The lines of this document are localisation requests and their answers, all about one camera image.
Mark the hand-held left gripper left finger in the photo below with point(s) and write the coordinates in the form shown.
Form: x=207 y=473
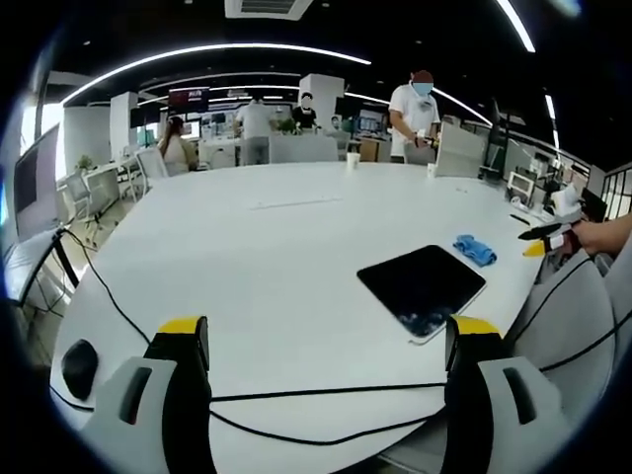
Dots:
x=182 y=375

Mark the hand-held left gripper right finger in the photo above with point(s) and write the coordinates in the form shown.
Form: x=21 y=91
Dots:
x=474 y=380

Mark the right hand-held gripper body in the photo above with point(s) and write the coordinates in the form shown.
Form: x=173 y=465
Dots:
x=570 y=207

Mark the blue cleaning cloth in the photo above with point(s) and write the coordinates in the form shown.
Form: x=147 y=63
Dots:
x=475 y=250

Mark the dark mirror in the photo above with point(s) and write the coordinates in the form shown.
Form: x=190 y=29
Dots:
x=419 y=286

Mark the person's right hand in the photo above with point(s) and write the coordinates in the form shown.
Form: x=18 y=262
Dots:
x=600 y=237

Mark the black round puck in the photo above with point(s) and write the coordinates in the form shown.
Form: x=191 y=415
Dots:
x=79 y=368

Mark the white desk partition panel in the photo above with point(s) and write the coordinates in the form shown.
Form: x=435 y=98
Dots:
x=461 y=150

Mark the white paper cup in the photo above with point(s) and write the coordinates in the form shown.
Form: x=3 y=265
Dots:
x=432 y=170
x=352 y=161

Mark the white mesh office chair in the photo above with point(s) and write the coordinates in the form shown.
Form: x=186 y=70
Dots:
x=150 y=165
x=79 y=195

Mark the green potted plant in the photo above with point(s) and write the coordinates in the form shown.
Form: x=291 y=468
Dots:
x=84 y=162

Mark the large dark monitor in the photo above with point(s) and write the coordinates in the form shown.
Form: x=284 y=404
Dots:
x=35 y=180

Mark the ceiling air vent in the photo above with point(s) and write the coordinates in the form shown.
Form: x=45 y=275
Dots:
x=269 y=9

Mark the red wall screen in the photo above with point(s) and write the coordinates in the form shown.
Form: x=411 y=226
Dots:
x=188 y=99

